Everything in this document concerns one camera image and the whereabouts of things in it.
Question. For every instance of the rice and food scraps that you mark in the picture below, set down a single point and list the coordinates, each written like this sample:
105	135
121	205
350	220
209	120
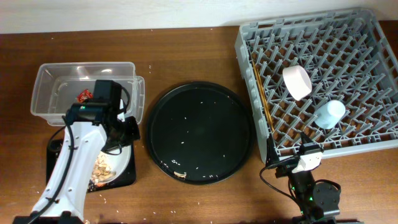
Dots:
102	171

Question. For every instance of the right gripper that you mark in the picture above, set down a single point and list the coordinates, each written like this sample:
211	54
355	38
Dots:
273	155

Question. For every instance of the wooden chopstick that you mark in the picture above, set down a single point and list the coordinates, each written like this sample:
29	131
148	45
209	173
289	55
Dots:
264	96

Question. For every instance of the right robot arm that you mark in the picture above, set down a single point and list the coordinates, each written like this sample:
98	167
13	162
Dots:
318	200

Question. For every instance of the grey dishwasher rack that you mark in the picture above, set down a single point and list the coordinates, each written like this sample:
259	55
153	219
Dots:
347	58

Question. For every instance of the clear plastic bin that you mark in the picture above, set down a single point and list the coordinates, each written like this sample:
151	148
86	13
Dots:
58	85

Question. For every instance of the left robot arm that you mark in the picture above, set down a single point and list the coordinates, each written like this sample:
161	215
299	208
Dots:
91	127

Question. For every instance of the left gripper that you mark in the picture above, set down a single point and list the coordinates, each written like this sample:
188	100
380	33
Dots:
134	135

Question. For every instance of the light blue cup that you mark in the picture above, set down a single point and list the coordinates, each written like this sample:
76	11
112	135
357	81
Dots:
329	114

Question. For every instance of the grey plate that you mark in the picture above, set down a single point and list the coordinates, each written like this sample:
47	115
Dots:
120	161

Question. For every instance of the rectangular black tray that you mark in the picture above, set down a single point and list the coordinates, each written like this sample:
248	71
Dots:
128	177

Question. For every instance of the red snack wrapper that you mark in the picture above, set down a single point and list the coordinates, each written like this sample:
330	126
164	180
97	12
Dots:
84	95

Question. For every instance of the round black tray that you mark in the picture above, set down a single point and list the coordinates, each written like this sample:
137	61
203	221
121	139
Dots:
200	133

